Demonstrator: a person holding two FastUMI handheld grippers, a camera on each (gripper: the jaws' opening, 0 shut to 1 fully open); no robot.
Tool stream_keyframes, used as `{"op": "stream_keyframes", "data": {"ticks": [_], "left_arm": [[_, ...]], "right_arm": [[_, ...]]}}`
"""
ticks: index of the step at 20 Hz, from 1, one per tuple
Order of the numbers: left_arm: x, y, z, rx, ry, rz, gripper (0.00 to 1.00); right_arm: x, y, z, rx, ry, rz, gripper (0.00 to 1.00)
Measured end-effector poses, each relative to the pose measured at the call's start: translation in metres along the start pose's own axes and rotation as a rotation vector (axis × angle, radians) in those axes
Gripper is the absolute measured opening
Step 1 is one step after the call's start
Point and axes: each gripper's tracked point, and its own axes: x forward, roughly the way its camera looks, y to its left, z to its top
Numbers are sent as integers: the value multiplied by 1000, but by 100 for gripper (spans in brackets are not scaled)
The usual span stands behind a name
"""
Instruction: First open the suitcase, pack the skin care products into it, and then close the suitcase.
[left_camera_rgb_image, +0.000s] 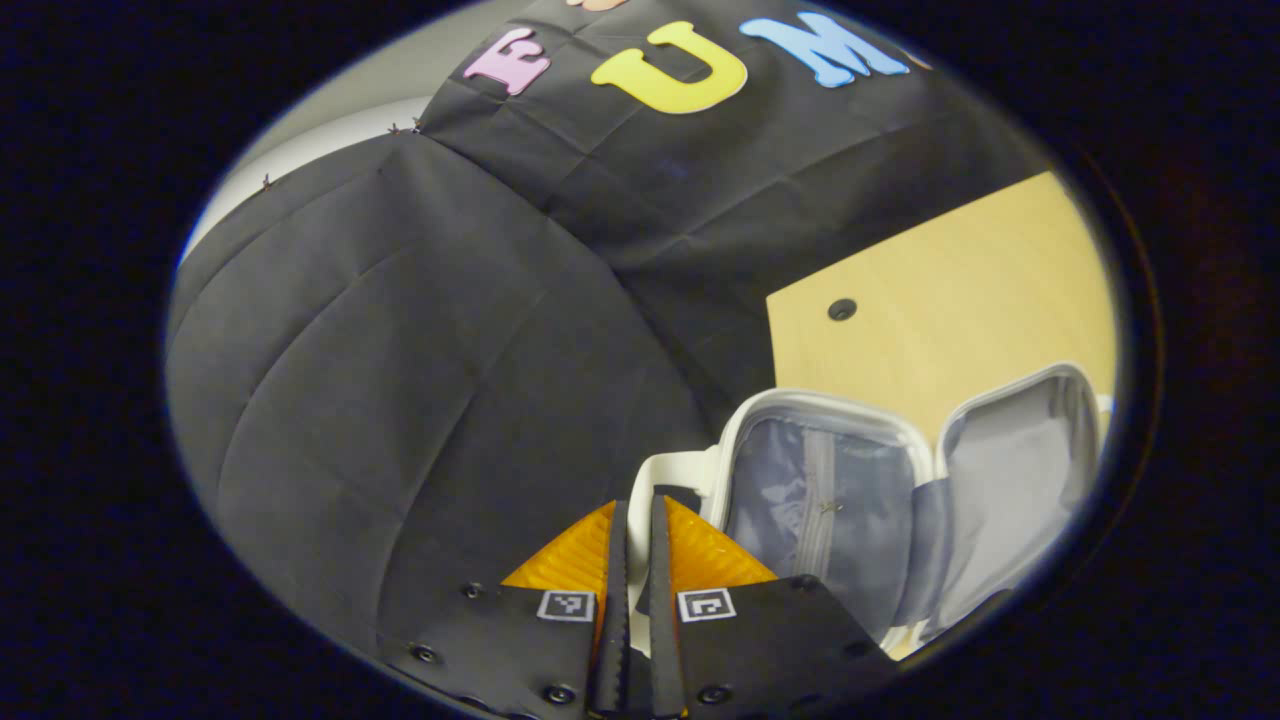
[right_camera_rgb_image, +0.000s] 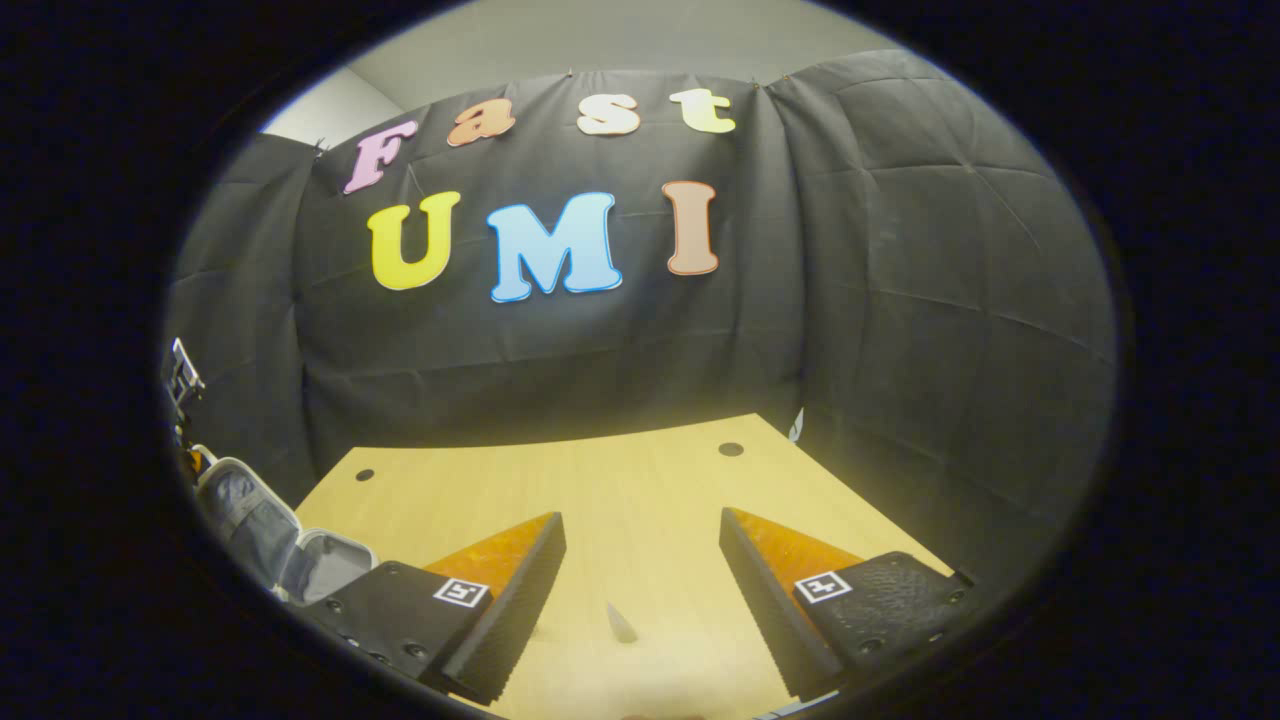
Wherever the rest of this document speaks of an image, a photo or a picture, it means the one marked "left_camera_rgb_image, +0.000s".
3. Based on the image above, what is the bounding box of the black backdrop cloth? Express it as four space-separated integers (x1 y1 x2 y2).
165 0 1061 661

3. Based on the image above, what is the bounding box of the white suitcase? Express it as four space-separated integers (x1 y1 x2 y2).
628 362 1113 661

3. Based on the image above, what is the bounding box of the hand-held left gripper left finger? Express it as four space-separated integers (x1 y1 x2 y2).
375 500 641 719

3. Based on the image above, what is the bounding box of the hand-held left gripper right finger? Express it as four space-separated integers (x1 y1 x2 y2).
648 495 903 720

